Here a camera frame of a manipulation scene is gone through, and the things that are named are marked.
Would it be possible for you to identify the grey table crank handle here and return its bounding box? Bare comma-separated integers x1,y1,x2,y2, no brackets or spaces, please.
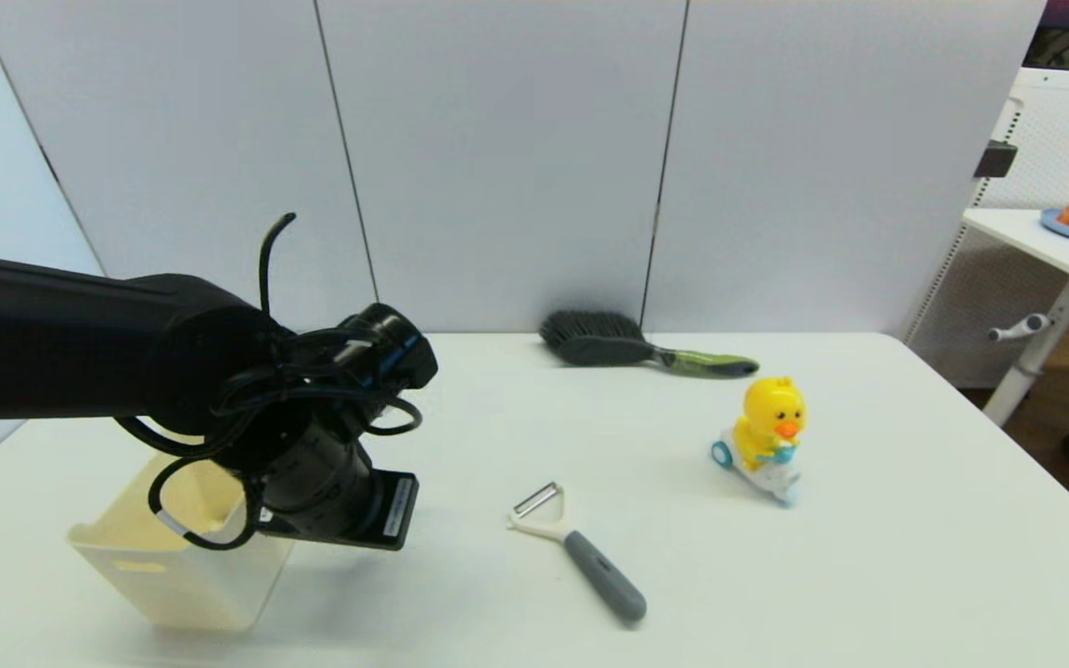
987,315,1051,344

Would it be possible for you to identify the white pegboard panel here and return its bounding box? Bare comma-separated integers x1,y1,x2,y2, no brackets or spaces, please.
901,70,1069,391

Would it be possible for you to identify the cream plastic storage bin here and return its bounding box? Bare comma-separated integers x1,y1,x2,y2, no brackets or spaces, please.
68,453,295,634

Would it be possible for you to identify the white side table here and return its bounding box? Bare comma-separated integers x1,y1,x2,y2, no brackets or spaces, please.
961,210,1069,428

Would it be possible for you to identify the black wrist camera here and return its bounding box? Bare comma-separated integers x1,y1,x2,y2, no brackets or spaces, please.
338,303,439,392

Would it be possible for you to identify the black panel clamp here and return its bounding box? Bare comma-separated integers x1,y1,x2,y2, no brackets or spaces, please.
972,144,1015,182

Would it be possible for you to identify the black brush green handle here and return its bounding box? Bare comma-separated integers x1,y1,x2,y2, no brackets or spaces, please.
539,311,760,380

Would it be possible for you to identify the yellow duck scooter toy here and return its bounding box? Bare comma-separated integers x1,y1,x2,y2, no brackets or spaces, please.
709,375,806,507

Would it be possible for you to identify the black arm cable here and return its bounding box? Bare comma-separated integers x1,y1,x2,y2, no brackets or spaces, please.
115,212,424,552

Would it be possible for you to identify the white peeler grey handle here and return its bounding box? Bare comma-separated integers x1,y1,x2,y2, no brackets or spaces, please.
508,482,648,623

